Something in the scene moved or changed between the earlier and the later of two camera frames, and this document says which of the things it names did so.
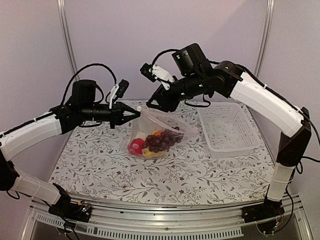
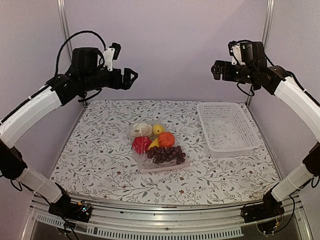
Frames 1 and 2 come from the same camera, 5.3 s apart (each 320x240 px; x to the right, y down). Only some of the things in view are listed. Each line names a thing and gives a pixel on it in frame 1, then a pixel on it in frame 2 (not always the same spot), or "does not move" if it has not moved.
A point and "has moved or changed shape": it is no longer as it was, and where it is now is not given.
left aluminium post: x=61 y=8 does not move
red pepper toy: x=135 y=146 has moved or changed shape
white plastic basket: x=228 y=129 does not move
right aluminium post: x=266 y=36 does not move
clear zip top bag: x=154 y=134 → x=155 y=147
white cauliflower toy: x=140 y=134 has moved or changed shape
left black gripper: x=117 y=116 → x=117 y=84
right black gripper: x=166 y=104 → x=227 y=75
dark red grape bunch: x=160 y=142 → x=158 y=155
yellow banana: x=146 y=152 → x=155 y=142
